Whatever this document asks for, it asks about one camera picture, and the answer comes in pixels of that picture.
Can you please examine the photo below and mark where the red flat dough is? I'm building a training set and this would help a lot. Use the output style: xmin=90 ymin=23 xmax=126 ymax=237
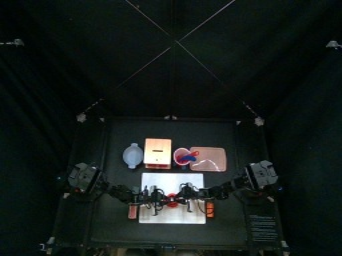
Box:
xmin=166 ymin=192 xmax=181 ymax=209

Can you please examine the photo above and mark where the white plastic bowl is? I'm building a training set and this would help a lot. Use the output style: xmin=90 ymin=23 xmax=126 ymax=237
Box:
xmin=122 ymin=142 xmax=145 ymax=170

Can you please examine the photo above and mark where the wooden drawer box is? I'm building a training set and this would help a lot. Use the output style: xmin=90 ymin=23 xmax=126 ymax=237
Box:
xmin=143 ymin=137 xmax=174 ymax=170

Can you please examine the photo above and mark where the white cutting board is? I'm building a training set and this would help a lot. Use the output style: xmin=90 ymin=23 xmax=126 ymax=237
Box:
xmin=138 ymin=172 xmax=208 ymax=225

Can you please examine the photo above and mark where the blue toy utensil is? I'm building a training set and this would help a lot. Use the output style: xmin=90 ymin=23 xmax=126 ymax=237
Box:
xmin=179 ymin=153 xmax=200 ymax=164

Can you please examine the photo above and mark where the pink utensil cup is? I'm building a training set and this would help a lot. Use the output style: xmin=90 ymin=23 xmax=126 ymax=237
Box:
xmin=173 ymin=147 xmax=198 ymax=167

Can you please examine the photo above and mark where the pink plastic tray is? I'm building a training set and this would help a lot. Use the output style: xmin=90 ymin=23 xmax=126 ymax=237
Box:
xmin=189 ymin=146 xmax=229 ymax=173

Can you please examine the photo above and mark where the metal frame clamp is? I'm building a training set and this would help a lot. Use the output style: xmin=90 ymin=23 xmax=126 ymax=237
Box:
xmin=0 ymin=38 xmax=26 ymax=48
xmin=325 ymin=39 xmax=342 ymax=50

